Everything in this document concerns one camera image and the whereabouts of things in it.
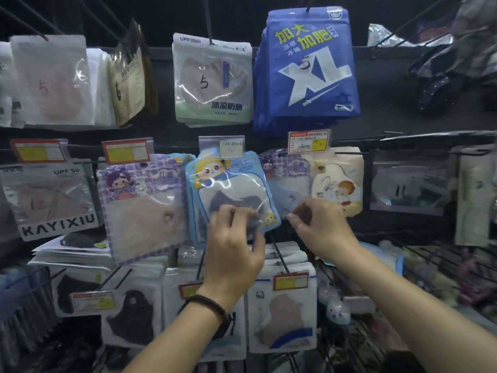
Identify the person's left hand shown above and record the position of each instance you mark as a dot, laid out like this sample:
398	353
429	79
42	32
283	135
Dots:
233	264

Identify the person's right hand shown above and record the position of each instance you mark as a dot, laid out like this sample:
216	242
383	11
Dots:
330	233

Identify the cream cartoon girl packet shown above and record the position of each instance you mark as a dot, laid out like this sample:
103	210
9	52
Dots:
338	182

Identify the stack of blue cartoon packets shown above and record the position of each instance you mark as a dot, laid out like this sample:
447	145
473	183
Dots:
384	254

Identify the purple checked packet blue mask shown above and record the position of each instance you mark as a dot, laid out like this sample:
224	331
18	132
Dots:
287	190

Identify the blue cartoon packet navy mask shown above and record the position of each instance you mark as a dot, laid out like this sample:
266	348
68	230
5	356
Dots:
233	182

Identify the purple checked packet pink mask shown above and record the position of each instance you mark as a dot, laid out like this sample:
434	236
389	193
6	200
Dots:
143	221

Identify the white packet beige mask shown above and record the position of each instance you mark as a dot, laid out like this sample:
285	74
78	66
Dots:
95	190

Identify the dark blue mask packet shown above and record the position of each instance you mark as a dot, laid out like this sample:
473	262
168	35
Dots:
310	73

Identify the pale green mask packet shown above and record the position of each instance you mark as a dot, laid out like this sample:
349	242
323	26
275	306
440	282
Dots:
213	81

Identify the grey packet pink mask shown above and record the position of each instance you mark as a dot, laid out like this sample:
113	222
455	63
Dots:
50	201

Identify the cream line-drawing mask packet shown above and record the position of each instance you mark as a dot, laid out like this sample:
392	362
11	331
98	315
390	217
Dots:
128	85

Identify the row of translucent mask packets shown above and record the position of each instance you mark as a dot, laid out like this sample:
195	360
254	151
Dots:
23	306

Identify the glossy packet pink mask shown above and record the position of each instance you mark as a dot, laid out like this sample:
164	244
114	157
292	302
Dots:
54	81

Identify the white packet grey mask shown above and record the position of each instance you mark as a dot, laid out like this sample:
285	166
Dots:
4	85

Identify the red yellow price tag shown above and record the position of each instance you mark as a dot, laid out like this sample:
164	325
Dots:
290	281
188	290
39	150
126	151

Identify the blue white bunny toy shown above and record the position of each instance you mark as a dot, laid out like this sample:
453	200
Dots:
338	311

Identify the clear packet purple trim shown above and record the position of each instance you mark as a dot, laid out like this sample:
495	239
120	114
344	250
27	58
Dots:
407	186

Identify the white price tag with barcode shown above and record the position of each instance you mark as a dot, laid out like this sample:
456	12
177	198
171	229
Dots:
309	141

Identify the clear holder white paper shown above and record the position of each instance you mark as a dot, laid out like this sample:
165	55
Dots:
221	147

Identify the white red price tag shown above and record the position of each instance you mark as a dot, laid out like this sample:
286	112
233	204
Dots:
93	301

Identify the pale tall packet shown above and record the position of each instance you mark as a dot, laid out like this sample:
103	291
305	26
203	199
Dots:
473	198

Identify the navy dotted headband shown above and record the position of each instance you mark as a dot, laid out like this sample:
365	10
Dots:
438	93

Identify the crumpled clear packet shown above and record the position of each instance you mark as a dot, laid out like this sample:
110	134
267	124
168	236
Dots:
388	36

